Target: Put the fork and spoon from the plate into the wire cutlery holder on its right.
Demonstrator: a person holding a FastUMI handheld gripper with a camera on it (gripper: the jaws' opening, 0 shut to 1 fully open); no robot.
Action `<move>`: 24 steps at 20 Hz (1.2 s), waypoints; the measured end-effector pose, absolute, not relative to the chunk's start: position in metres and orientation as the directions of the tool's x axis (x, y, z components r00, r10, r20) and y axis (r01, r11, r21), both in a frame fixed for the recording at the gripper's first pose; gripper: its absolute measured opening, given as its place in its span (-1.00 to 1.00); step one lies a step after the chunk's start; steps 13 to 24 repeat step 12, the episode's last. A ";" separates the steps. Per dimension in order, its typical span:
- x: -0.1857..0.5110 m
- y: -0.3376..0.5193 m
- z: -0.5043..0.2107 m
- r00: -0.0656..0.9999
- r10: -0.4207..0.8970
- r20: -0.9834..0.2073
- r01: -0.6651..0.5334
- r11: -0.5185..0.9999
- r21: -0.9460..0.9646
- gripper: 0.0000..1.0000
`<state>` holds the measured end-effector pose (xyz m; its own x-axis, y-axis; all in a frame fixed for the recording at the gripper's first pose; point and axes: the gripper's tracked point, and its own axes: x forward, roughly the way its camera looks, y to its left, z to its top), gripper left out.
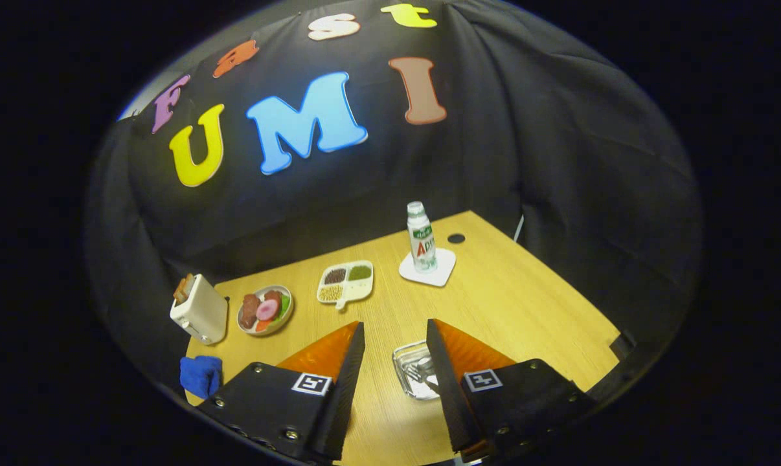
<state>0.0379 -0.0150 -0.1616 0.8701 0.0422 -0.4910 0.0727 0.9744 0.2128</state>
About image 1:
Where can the white divided dish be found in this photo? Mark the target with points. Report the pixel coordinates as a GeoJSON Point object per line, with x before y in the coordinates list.
{"type": "Point", "coordinates": [359, 292]}

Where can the brown toast slice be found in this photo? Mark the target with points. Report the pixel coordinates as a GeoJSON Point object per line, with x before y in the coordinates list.
{"type": "Point", "coordinates": [183, 289]}

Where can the black chair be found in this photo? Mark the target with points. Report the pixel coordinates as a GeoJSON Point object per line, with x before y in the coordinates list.
{"type": "Point", "coordinates": [623, 345]}

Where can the pile of green beans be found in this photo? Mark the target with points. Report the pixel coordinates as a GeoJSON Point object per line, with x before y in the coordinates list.
{"type": "Point", "coordinates": [359, 272]}

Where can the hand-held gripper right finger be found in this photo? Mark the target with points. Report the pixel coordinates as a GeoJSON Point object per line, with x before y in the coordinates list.
{"type": "Point", "coordinates": [449, 395]}

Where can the white toaster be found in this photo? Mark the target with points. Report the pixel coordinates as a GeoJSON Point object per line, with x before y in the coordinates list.
{"type": "Point", "coordinates": [203, 314]}

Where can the white food plate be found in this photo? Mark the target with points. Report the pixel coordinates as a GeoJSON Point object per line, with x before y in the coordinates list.
{"type": "Point", "coordinates": [284, 321]}

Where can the pile of yellow soybeans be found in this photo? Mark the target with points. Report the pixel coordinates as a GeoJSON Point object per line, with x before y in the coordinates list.
{"type": "Point", "coordinates": [331, 293]}

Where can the pink ham slice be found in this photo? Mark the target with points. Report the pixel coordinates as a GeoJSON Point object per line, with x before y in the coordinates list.
{"type": "Point", "coordinates": [267, 309]}

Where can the white square coaster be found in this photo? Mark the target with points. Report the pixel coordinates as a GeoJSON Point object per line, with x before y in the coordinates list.
{"type": "Point", "coordinates": [443, 272]}

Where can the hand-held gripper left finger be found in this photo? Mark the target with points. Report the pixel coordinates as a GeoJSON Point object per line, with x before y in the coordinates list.
{"type": "Point", "coordinates": [345, 395]}

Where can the pile of red beans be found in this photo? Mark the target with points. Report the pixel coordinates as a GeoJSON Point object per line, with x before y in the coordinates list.
{"type": "Point", "coordinates": [335, 276]}

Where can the brown meat piece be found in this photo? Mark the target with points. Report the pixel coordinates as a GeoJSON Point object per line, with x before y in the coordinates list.
{"type": "Point", "coordinates": [250, 312]}

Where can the blue folded cloth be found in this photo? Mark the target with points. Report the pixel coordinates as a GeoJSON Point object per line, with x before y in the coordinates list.
{"type": "Point", "coordinates": [199, 375]}

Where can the white green-labelled drink bottle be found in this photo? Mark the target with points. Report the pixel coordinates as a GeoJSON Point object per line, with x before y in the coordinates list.
{"type": "Point", "coordinates": [421, 246]}

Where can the green lettuce leaf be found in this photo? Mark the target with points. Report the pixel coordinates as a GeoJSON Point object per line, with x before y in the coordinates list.
{"type": "Point", "coordinates": [285, 304]}

